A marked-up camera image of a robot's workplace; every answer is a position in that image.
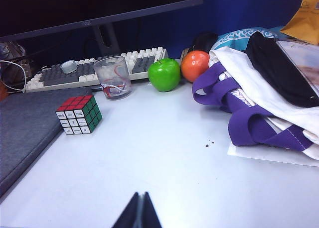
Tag teal patterned pouch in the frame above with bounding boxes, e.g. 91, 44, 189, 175
214, 26, 284, 51

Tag black flat case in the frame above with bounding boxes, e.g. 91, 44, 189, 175
245, 31, 319, 109

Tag orange round fruit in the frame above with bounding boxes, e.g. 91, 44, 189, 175
180, 50, 210, 83

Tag green apple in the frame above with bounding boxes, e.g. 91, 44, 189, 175
148, 58, 181, 92

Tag black computer monitor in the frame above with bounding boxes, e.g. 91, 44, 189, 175
0, 0, 204, 57

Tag white tote bag purple straps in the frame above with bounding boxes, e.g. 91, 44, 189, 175
191, 46, 319, 161

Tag white and grey keyboard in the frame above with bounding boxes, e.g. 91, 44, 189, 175
24, 46, 169, 93

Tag thin white cable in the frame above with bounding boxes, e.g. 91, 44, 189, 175
0, 60, 28, 93

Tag white paper sheet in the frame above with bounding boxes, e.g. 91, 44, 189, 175
227, 142, 319, 168

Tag clear glass with red ribbon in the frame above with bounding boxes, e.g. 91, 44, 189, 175
93, 56, 133, 101

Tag black computer mouse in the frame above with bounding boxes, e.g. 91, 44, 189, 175
192, 31, 219, 55

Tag clear plastic document folder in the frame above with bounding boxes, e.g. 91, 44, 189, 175
274, 36, 319, 97

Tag multicoloured Rubik's cube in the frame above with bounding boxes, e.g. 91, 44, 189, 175
55, 95, 103, 136

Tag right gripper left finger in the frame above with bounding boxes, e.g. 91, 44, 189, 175
111, 192, 140, 228

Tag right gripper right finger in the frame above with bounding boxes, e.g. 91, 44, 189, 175
139, 192, 163, 228

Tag small white round jar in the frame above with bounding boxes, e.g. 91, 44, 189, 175
60, 60, 77, 74

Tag grey felt laptop sleeve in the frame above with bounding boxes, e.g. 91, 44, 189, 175
0, 87, 93, 198

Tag large yellow paper pouch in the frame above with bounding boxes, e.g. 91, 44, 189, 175
280, 0, 319, 45

